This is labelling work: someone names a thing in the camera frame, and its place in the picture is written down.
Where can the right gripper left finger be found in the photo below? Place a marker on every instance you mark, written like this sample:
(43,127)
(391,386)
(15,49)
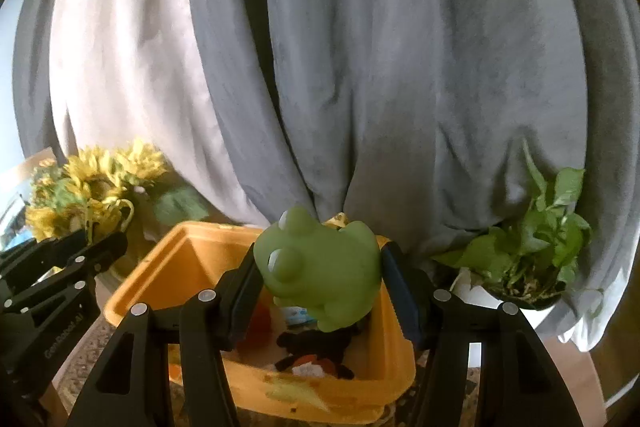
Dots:
(129,385)

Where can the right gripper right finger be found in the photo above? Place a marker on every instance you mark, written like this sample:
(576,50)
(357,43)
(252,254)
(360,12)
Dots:
(519,383)

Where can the red fluffy plush toy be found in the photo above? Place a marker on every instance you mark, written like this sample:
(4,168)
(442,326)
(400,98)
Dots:
(259,329)

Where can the Mickey Mouse plush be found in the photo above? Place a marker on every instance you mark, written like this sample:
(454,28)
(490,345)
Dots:
(326,350)

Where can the green frog toy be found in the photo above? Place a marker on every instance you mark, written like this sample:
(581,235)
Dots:
(335,274)

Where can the blue tissue pack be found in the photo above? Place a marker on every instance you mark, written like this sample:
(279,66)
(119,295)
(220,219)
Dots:
(296,317)

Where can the patterned oriental rug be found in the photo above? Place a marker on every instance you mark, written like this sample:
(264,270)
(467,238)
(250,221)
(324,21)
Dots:
(72,376)

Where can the green plant white pot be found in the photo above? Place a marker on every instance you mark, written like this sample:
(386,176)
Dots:
(531,260)

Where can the sunflower bouquet in vase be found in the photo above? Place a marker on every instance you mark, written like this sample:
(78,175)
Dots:
(98,191)

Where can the orange plastic crate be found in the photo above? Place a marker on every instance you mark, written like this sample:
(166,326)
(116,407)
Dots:
(274,370)

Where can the beige curtain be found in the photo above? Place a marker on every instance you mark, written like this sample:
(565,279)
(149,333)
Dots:
(129,70)

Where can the grey curtain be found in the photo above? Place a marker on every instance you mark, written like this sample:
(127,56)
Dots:
(410,115)

